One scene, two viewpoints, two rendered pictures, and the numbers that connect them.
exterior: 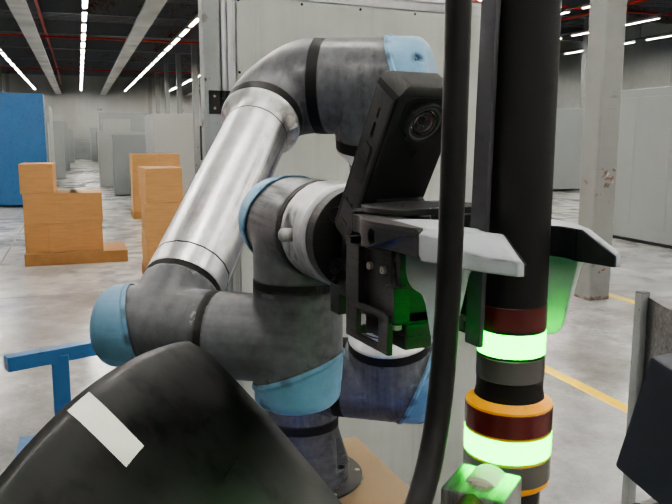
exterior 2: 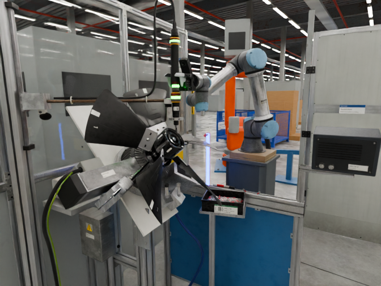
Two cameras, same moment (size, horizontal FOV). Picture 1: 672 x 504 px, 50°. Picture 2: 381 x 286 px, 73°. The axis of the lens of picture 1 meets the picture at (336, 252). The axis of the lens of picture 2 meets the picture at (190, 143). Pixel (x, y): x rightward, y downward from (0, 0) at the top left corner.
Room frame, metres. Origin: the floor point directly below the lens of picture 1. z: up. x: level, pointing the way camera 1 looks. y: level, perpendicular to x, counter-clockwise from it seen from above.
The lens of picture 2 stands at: (-0.28, -1.13, 1.40)
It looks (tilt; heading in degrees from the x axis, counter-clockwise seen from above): 10 degrees down; 56
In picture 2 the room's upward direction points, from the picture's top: straight up
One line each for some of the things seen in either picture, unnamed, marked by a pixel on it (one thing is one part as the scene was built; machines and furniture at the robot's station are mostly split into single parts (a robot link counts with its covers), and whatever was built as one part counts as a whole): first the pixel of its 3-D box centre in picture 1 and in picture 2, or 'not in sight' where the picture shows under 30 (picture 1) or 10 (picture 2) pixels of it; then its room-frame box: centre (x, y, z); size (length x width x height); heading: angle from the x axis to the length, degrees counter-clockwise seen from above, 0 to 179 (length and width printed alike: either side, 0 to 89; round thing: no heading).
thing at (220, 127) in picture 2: not in sight; (237, 125); (5.65, 4.87, 0.49); 1.27 x 0.88 x 0.98; 19
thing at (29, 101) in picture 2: not in sight; (35, 101); (-0.20, 0.22, 1.39); 0.10 x 0.07 x 0.09; 151
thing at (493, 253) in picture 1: (449, 289); (170, 80); (0.34, -0.05, 1.48); 0.09 x 0.03 x 0.06; 14
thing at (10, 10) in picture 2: not in sight; (20, 80); (-0.24, 0.24, 1.48); 0.05 x 0.03 x 0.62; 61
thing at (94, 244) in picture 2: not in sight; (97, 233); (0.00, 0.12, 0.73); 0.15 x 0.09 x 0.22; 116
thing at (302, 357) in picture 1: (279, 340); (200, 100); (0.59, 0.05, 1.38); 0.11 x 0.08 x 0.11; 75
